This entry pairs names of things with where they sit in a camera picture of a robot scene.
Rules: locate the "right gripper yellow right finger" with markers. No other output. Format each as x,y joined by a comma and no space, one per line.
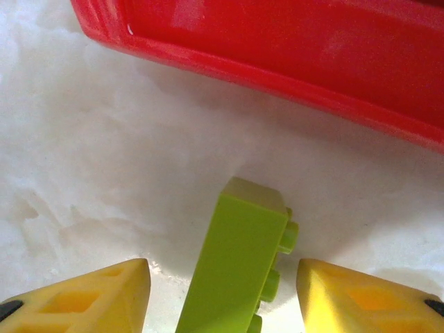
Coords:
364,305

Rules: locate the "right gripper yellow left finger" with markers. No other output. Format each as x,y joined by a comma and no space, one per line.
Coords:
86,305

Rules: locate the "long green lego brick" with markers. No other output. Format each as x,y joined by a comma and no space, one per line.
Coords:
236,260

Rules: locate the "red translucent plastic bin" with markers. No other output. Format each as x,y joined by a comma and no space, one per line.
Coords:
277,52

